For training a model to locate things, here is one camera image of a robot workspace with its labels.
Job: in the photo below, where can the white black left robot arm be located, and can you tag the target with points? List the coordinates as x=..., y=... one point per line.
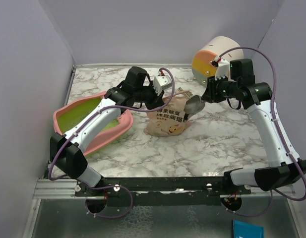
x=66, y=150

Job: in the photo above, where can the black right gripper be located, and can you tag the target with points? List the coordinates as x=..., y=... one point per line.
x=211, y=95

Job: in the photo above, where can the pink green litter box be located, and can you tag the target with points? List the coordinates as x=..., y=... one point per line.
x=72, y=114

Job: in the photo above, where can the silver metal litter scoop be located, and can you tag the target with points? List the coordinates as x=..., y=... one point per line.
x=194, y=105

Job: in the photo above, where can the peach cat litter bag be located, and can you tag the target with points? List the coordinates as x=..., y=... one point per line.
x=170, y=120

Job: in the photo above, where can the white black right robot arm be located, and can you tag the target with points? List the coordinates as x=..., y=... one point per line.
x=235, y=79

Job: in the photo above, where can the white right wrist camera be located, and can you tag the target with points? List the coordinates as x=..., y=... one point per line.
x=222, y=68

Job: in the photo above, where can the green cat litter pile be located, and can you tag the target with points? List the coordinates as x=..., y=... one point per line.
x=70, y=122

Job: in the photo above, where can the white bag sealing clip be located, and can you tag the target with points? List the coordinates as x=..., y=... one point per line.
x=186, y=93

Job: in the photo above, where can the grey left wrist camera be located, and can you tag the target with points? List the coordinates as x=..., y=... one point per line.
x=161, y=82

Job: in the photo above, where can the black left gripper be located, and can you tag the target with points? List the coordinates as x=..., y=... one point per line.
x=157, y=100

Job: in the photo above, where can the aluminium frame profile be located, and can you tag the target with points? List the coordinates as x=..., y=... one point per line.
x=60, y=189

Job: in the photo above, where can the round pastel drawer cabinet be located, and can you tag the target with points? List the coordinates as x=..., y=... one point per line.
x=201, y=64

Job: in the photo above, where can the blue card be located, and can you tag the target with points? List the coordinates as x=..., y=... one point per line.
x=246, y=230

